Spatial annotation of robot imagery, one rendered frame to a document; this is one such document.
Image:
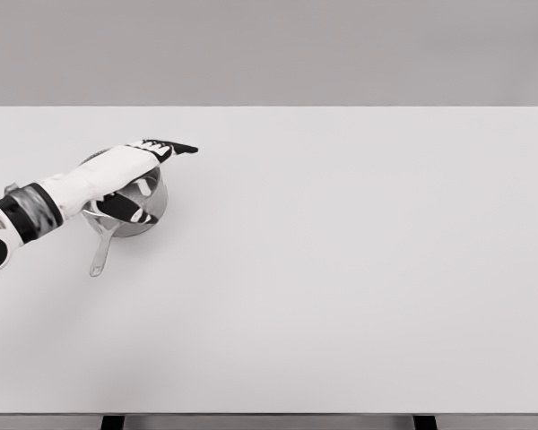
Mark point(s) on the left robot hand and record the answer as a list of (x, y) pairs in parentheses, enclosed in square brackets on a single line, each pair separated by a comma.
[(116, 172)]

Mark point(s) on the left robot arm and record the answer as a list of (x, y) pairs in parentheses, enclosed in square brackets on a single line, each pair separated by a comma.
[(24, 217)]

